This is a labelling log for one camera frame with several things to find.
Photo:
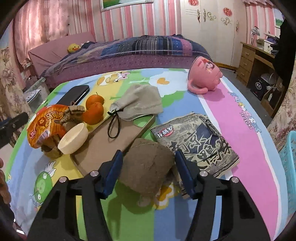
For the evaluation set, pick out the tan phone case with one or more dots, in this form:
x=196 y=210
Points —
x=103 y=142

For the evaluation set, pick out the black and beige snack bag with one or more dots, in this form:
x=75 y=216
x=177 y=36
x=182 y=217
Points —
x=200 y=142

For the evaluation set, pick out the desk lamp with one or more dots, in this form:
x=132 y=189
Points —
x=254 y=33

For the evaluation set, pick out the turquoise plastic basket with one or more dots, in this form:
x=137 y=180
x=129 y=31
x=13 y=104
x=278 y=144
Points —
x=287 y=156

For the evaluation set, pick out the pink headboard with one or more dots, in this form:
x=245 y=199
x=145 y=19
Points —
x=44 y=56

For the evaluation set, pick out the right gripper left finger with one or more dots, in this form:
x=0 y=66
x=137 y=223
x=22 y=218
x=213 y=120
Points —
x=57 y=220

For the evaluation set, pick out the orange snack wrapper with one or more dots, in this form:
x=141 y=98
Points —
x=46 y=124

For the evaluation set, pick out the bedside cabinet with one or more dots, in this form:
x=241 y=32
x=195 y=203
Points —
x=37 y=94

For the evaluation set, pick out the person's hand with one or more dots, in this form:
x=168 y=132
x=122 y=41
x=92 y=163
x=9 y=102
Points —
x=5 y=194

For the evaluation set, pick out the pink window curtain left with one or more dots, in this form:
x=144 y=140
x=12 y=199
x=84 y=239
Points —
x=37 y=23

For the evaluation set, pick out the colourful cartoon bed sheet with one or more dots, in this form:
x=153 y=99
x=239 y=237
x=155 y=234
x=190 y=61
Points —
x=168 y=214

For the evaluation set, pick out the yellow duck plush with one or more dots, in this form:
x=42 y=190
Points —
x=73 y=48

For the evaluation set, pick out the mandarin orange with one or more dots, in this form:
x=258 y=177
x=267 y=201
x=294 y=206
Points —
x=93 y=99
x=94 y=114

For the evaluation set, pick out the mandarin orange front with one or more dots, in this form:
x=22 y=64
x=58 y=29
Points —
x=94 y=114

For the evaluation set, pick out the floral curtain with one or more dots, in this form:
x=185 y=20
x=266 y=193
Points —
x=284 y=120
x=13 y=101

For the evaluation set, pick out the brown cardboard scrap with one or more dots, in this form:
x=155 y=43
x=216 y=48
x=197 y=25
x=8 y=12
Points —
x=72 y=116

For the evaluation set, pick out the black wallet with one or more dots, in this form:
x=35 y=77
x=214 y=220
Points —
x=74 y=95

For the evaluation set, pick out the wooden desk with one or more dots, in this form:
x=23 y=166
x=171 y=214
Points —
x=257 y=73

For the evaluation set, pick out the purple bed with quilt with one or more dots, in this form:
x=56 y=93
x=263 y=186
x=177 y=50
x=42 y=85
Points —
x=131 y=53

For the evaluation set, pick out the pink cartoon mug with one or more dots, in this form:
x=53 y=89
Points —
x=203 y=76

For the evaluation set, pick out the black hanging garment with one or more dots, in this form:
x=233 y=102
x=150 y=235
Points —
x=284 y=60

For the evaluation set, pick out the grey drawstring pouch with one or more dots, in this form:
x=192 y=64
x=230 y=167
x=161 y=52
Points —
x=138 y=101

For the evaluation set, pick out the floral curtain right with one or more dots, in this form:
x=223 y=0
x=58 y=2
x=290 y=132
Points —
x=284 y=120

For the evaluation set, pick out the white printer on desk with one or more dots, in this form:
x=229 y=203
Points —
x=266 y=41

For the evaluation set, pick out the cream round lid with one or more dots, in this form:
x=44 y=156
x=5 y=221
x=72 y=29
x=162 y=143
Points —
x=73 y=139

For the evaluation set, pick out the framed wedding photo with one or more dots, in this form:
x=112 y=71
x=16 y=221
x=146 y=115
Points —
x=106 y=5

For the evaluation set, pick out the floral curtain left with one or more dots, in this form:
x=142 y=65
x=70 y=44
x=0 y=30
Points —
x=13 y=101

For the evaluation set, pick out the white wardrobe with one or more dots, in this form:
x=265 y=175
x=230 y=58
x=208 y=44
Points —
x=220 y=26

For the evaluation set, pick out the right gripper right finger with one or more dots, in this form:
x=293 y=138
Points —
x=240 y=218

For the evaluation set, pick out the mandarin orange back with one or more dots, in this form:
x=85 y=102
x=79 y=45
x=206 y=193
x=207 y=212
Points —
x=93 y=99

